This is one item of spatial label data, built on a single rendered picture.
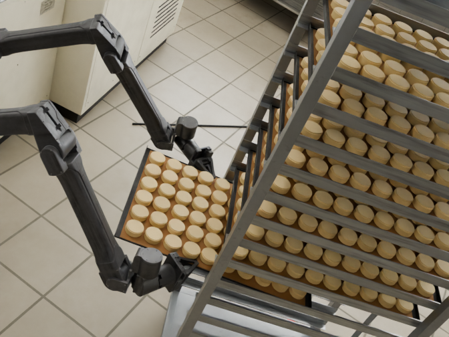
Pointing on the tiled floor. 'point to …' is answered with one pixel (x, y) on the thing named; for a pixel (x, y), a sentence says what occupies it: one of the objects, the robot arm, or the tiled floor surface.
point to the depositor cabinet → (65, 106)
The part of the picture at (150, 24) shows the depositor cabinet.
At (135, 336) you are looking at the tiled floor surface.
